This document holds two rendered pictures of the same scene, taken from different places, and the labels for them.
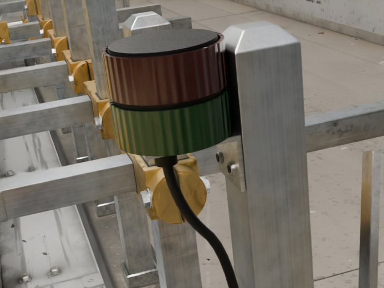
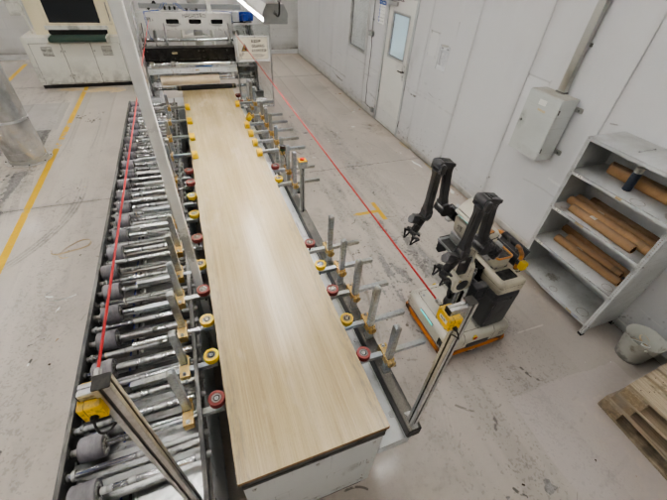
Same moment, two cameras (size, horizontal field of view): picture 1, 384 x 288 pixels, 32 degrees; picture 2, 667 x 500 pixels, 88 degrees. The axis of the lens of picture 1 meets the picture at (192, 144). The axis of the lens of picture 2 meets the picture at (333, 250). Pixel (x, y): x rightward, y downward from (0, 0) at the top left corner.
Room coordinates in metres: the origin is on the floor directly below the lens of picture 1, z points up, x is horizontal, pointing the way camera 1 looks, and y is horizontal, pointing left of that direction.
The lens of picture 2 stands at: (-2.87, -0.11, 2.59)
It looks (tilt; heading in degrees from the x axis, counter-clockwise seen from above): 41 degrees down; 352
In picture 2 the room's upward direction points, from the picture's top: 4 degrees clockwise
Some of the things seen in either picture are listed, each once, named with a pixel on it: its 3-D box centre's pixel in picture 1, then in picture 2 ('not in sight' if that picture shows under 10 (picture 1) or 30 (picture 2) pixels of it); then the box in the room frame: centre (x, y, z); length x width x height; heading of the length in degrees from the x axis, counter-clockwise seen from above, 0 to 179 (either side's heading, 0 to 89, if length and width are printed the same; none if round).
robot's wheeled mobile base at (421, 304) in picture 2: not in sight; (455, 313); (-1.04, -1.52, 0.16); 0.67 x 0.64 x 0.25; 105
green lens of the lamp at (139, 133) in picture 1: (171, 114); not in sight; (0.32, 0.01, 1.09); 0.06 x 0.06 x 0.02
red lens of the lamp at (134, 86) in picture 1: (165, 65); not in sight; (0.32, 0.01, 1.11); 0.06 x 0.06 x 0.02
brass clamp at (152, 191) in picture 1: (160, 172); not in sight; (0.60, 0.03, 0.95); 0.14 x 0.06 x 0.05; 15
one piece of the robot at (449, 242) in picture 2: not in sight; (455, 251); (-1.12, -1.24, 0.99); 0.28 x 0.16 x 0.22; 15
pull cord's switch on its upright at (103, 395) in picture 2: not in sight; (158, 462); (-2.43, 0.37, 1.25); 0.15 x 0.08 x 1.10; 15
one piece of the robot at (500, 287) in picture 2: not in sight; (478, 279); (-1.02, -1.61, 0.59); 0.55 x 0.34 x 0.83; 15
